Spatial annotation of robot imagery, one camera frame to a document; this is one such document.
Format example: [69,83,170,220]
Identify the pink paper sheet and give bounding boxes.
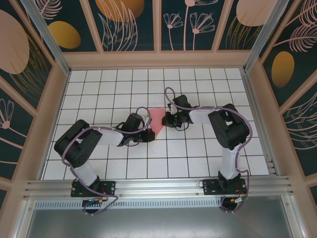
[148,107,166,139]

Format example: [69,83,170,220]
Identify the grey metal sheet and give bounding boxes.
[14,195,305,238]

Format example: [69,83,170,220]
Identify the aluminium mounting rail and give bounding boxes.
[23,175,294,199]

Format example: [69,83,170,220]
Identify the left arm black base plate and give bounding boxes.
[70,179,117,198]

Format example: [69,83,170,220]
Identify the slotted metal cable duct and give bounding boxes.
[34,199,223,209]

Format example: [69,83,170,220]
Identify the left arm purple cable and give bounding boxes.
[60,106,152,217]

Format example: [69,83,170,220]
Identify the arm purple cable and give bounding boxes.
[164,87,255,214]
[60,106,152,217]

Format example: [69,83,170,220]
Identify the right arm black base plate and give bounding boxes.
[202,178,248,196]

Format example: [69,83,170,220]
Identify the aluminium side rail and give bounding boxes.
[241,69,282,177]

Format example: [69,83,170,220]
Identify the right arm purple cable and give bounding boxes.
[164,87,255,214]

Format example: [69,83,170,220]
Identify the aluminium corner post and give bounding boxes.
[19,0,72,75]
[243,0,290,73]

